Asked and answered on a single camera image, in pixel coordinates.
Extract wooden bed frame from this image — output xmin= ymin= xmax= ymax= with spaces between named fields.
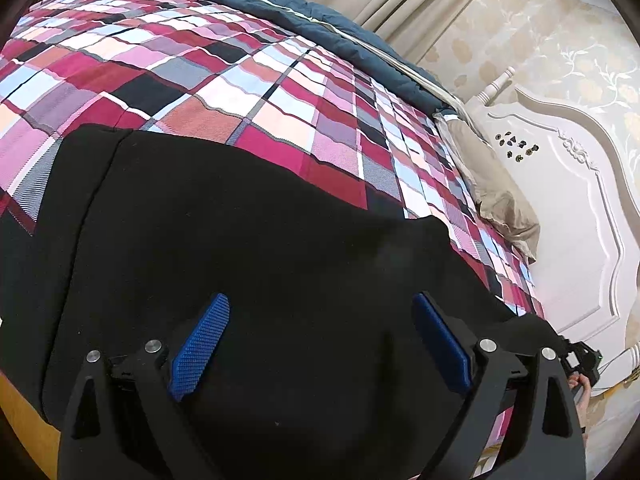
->
xmin=0 ymin=375 xmax=61 ymax=478

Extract beige pillow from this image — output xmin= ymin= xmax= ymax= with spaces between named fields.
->
xmin=435 ymin=112 xmax=541 ymax=263

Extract plaid bed sheet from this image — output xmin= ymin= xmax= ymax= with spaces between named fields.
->
xmin=0 ymin=0 xmax=546 ymax=461

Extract white carved headboard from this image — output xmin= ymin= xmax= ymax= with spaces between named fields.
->
xmin=465 ymin=67 xmax=640 ymax=396

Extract blue quilt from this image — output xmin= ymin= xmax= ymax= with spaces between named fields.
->
xmin=142 ymin=0 xmax=461 ymax=116

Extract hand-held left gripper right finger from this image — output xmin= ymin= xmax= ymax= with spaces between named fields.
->
xmin=411 ymin=292 xmax=587 ymax=480

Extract black pants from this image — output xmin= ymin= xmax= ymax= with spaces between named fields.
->
xmin=42 ymin=125 xmax=568 ymax=480

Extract person's right hand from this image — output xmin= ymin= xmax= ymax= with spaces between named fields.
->
xmin=567 ymin=372 xmax=593 ymax=428

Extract group of dark stickers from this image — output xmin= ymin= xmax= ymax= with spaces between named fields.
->
xmin=495 ymin=130 xmax=541 ymax=161

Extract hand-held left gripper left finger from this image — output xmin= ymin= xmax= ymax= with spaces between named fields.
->
xmin=57 ymin=292 xmax=231 ymax=480

